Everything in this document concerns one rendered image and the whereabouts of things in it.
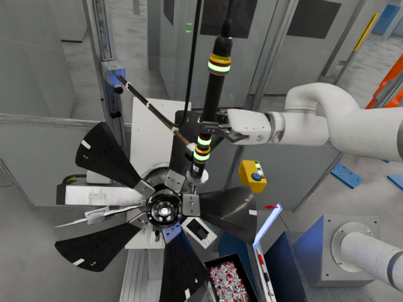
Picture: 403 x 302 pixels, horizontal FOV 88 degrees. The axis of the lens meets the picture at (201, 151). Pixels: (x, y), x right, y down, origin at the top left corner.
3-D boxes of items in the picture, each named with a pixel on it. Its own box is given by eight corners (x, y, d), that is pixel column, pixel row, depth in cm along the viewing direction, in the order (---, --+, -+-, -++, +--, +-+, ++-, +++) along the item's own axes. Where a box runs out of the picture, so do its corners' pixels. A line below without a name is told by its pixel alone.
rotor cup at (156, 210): (141, 188, 79) (136, 196, 66) (179, 178, 81) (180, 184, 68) (152, 224, 80) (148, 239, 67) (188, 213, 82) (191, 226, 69)
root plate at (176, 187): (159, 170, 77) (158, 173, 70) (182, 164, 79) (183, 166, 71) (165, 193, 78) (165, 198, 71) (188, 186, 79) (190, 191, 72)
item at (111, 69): (102, 78, 96) (99, 59, 90) (117, 76, 100) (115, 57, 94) (111, 87, 90) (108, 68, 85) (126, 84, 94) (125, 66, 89)
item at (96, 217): (91, 222, 80) (89, 212, 79) (107, 218, 80) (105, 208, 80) (88, 225, 77) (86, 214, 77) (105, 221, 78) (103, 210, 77)
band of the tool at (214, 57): (203, 69, 43) (205, 55, 42) (218, 67, 46) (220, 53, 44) (217, 77, 41) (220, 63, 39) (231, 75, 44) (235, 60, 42)
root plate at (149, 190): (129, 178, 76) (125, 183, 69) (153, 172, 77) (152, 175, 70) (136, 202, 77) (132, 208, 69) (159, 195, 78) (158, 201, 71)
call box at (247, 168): (237, 172, 123) (241, 159, 116) (253, 172, 124) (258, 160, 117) (243, 194, 111) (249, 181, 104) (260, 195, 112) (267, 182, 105)
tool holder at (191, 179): (177, 170, 67) (180, 147, 60) (195, 162, 70) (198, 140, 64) (194, 189, 62) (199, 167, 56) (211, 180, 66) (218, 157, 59)
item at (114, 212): (149, 205, 82) (55, 229, 77) (148, 200, 82) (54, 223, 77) (149, 207, 80) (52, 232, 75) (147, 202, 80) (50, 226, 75)
